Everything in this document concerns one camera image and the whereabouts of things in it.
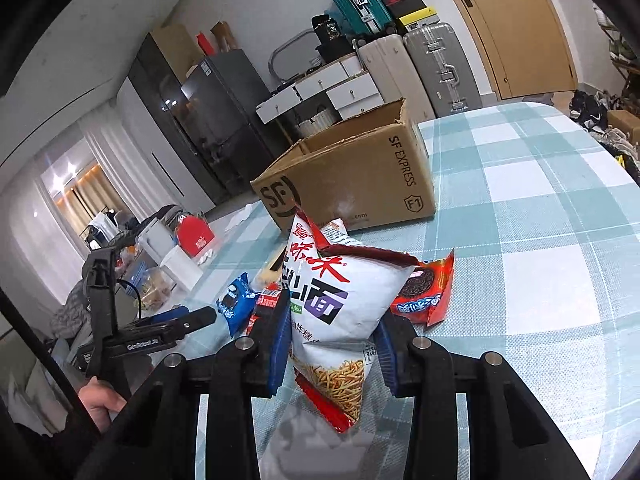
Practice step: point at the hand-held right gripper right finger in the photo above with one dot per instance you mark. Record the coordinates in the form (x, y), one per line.
(387, 360)

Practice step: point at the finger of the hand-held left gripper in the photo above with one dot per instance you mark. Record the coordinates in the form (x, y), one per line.
(197, 320)

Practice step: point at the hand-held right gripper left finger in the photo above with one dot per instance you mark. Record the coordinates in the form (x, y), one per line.
(277, 345)

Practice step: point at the blue cookie packet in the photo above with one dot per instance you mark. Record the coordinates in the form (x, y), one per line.
(232, 302)

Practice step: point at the small red snack packet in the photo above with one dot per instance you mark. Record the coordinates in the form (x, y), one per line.
(261, 305)

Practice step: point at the white noodle snack packet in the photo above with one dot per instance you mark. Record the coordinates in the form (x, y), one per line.
(335, 300)

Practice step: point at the red cookie packet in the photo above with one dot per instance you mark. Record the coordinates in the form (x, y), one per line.
(425, 295)

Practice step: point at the clear bread packet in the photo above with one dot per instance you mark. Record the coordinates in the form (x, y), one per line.
(272, 270)

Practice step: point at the person's left hand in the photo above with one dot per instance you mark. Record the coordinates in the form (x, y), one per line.
(100, 402)

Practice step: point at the white box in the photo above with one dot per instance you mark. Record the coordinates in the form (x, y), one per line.
(182, 270)

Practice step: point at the clear plastic container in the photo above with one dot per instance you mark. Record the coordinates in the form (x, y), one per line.
(150, 287)

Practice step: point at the red gift box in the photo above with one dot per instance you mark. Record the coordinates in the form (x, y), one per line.
(195, 235)

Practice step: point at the beige curtain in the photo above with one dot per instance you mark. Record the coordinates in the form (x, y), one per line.
(100, 190)

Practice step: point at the white curtain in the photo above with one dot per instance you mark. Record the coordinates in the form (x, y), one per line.
(125, 170)

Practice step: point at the grey refrigerator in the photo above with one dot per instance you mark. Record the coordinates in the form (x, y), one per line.
(225, 120)

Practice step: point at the woven laundry basket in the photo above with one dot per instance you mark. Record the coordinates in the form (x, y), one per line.
(317, 122)

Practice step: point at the dark glass cabinet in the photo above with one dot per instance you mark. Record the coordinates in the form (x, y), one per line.
(165, 90)

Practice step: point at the white dresser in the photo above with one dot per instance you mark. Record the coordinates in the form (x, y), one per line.
(345, 92)

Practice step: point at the red paper bag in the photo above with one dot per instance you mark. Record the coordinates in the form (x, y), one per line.
(205, 43)

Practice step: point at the beige suitcase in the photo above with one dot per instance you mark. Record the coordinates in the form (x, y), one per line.
(395, 75)

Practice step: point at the silver suitcase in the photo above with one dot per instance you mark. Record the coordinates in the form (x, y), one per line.
(440, 70)

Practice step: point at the black basket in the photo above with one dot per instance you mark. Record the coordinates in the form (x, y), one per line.
(336, 50)

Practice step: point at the pile of sneakers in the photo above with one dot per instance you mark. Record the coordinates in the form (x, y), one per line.
(592, 110)

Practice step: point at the small brown cardboard box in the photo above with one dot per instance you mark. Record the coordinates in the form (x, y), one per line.
(625, 122)

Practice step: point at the black and yellow shoe box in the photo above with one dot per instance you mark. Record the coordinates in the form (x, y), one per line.
(419, 16)

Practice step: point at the wooden door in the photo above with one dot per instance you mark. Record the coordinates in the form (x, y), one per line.
(520, 35)

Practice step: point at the teal suitcase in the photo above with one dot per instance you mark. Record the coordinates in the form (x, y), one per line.
(355, 0)

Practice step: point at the black and red shoe box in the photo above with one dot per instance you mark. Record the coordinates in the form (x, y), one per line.
(402, 0)

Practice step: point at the wooden shoe rack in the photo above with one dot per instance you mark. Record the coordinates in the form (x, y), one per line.
(627, 77)

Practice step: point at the grey metal tube frame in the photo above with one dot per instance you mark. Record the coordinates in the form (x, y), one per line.
(280, 52)

